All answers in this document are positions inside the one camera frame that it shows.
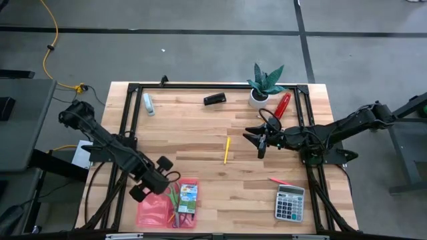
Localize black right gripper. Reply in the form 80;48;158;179
242;117;285;160

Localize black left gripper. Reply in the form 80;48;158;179
129;155;175;203

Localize pink translucent pencil case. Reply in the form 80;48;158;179
135;177;200;230

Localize yellow pen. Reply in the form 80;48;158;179
223;137;232;165

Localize green handled scissors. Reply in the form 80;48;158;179
166;184;183;228

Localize green crayon box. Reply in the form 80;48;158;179
177;183;199;215

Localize pink pen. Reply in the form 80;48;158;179
268;177;295;187

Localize white plant pot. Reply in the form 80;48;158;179
248;88;271;109

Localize red marker tube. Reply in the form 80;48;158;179
273;92;292;121

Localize silver aluminium profile piece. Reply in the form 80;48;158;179
105;233;144;240
292;234;330;240

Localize green leafy plant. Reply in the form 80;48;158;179
246;63;288;101

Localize black stapler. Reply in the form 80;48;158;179
203;92;228;107

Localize white flat sheet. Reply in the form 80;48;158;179
71;139;95;170

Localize grey desk calculator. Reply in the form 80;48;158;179
274;184;306;223

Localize white stapler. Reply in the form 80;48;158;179
142;93;156;117

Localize grey side desk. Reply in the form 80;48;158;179
0;79;58;173

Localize dark grey table stand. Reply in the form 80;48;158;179
386;91;427;196

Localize black flat bar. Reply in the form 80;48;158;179
0;69;36;80

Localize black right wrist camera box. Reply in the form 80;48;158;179
266;128;285;148

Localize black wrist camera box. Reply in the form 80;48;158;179
143;166;170;195
266;128;285;148

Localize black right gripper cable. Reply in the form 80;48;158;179
258;107;283;131

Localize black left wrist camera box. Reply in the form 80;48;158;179
143;166;170;195

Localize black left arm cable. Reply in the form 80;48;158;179
164;170;182;183

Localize black metal table frame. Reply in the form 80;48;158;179
75;81;360;234

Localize thin yellow cable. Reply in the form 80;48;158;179
49;144;78;153

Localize thick yellow extension cable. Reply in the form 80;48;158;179
39;0;88;94

